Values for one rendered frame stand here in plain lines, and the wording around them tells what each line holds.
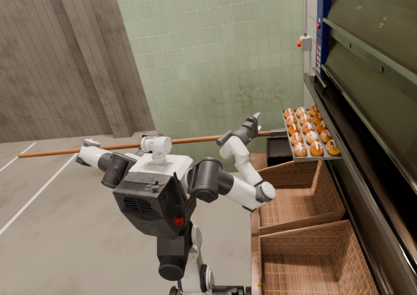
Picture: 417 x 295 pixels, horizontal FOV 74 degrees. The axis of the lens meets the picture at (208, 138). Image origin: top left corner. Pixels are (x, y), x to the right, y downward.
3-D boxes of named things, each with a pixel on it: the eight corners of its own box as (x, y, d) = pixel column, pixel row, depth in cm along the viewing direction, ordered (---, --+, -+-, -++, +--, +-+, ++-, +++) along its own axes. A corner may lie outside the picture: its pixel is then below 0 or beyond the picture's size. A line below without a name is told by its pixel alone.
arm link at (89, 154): (66, 159, 138) (92, 174, 126) (76, 135, 139) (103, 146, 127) (85, 163, 147) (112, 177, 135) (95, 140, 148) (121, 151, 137)
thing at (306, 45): (308, 47, 225) (309, 35, 220) (311, 50, 216) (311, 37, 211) (299, 48, 226) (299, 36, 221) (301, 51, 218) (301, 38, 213)
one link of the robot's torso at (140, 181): (192, 258, 109) (171, 189, 92) (122, 243, 122) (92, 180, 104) (216, 205, 133) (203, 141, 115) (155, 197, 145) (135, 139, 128)
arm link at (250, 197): (279, 208, 114) (237, 186, 105) (257, 220, 121) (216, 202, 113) (275, 185, 122) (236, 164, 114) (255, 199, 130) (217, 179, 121)
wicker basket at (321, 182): (321, 182, 208) (322, 151, 194) (344, 245, 160) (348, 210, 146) (255, 186, 216) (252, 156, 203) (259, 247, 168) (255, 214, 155)
